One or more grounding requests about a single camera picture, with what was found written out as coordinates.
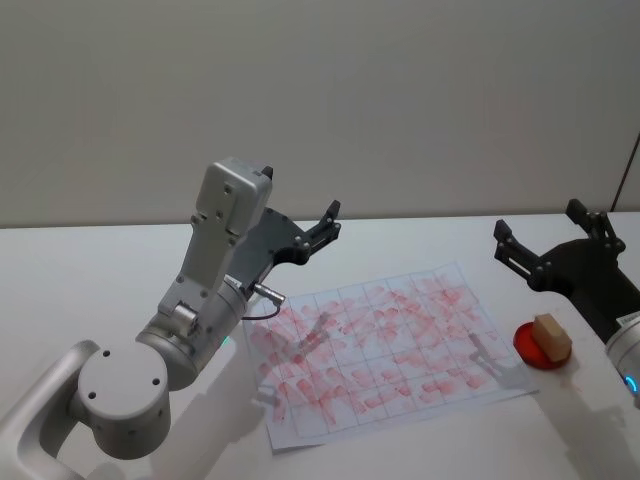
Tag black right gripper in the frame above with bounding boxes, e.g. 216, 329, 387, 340
492, 198, 640, 345

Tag thin dark cable silver plug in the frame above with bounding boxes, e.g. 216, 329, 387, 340
241, 281, 287, 321

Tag round red ink pad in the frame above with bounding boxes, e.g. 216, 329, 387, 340
514, 321, 572, 370

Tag white gridded paper red stamps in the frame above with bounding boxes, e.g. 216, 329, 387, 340
241, 259, 541, 442

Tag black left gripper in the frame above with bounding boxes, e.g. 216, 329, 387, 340
227, 165, 343, 292

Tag small wooden stamp block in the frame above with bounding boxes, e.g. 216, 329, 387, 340
530, 313, 573, 364

